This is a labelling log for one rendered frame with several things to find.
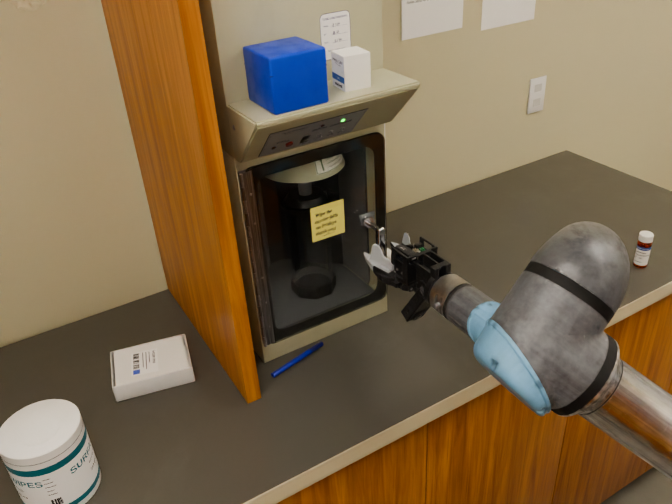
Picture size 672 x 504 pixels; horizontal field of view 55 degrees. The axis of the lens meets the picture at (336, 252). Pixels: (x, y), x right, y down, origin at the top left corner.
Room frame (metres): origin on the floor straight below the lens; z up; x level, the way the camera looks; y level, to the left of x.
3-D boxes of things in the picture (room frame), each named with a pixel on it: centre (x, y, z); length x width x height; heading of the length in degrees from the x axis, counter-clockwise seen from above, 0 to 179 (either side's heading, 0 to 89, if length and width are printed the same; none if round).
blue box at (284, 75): (1.05, 0.06, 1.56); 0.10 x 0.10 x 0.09; 29
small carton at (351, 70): (1.11, -0.05, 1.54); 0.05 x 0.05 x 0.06; 23
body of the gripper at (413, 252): (1.01, -0.16, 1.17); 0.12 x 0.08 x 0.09; 29
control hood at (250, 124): (1.08, 0.00, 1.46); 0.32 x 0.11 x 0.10; 119
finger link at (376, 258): (1.09, -0.08, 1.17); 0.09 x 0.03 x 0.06; 44
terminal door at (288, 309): (1.13, 0.02, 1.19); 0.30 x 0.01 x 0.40; 119
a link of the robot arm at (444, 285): (0.94, -0.20, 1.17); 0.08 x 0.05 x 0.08; 119
